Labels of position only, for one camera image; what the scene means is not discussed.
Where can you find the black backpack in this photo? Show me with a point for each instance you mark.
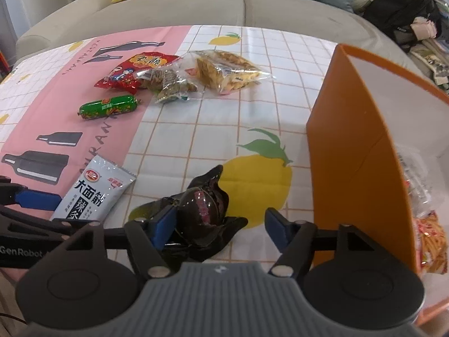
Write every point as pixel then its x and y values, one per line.
pixel 396 10

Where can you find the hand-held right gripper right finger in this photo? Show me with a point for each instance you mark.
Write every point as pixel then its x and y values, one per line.
pixel 277 226

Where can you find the clear plastic snack packet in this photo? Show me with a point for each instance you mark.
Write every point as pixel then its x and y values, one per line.
pixel 414 182

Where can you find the red snack packet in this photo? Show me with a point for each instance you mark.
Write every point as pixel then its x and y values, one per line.
pixel 126 73

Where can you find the black snack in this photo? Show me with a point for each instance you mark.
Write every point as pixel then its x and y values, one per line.
pixel 207 196

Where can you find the green sausage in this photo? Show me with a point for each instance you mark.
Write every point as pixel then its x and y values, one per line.
pixel 105 107

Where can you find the pink pouch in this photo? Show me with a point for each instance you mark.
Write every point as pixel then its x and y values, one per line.
pixel 424 28

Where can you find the orange cardboard box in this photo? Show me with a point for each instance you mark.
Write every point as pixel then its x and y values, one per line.
pixel 350 165

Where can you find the lemon pattern tablecloth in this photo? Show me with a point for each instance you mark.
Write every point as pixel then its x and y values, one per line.
pixel 210 130

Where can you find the white grey spicy strip packet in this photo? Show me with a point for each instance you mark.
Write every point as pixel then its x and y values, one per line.
pixel 91 189

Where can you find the clear packet of yellow pastries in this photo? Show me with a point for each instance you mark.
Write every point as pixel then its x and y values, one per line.
pixel 224 70

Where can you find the clear packet of brown snack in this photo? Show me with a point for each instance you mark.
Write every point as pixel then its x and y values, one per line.
pixel 168 87

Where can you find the printed tote bag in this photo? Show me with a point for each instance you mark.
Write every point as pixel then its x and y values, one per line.
pixel 435 63

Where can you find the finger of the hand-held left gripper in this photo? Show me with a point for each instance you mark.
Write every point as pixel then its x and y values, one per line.
pixel 38 200
pixel 38 221

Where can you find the beige sofa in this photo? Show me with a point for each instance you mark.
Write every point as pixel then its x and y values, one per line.
pixel 280 10

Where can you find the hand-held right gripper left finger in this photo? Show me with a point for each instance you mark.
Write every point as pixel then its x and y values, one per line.
pixel 165 224

